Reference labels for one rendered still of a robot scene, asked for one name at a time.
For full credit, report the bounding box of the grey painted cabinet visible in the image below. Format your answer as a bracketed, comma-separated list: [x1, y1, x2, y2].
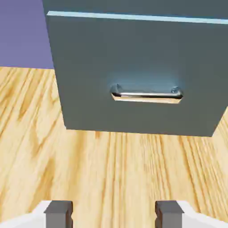
[42, 0, 228, 24]

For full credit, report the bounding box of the curved silver metal handle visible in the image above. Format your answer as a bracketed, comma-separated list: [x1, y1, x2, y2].
[110, 83, 184, 105]

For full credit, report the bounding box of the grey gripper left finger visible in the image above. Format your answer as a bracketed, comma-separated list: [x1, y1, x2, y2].
[0, 200, 74, 228]

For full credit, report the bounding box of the grey drawer front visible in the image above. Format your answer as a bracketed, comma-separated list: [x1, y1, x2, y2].
[45, 11, 228, 138]

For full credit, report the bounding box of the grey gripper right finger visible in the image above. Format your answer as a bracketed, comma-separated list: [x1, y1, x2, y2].
[154, 200, 228, 228]

